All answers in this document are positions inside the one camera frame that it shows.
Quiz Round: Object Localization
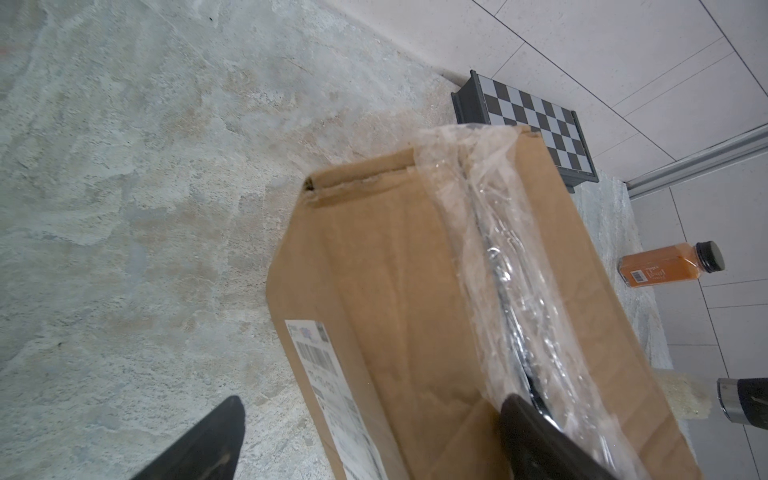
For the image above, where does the orange spice bottle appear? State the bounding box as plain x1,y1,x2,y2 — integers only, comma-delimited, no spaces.
617,241,725,288

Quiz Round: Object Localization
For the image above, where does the brown cardboard express box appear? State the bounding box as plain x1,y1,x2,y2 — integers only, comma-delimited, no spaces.
266,125,702,479

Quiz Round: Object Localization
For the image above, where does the black white chessboard box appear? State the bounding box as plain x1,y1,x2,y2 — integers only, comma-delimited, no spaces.
451,70,600,194

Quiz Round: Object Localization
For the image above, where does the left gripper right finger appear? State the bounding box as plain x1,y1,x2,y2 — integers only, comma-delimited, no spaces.
499,394,615,480

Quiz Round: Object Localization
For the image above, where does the white spice jar black lid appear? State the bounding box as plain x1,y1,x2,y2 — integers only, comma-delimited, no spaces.
654,369,767,430

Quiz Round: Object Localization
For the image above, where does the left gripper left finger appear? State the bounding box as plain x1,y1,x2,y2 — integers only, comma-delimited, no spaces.
133,395,245,480

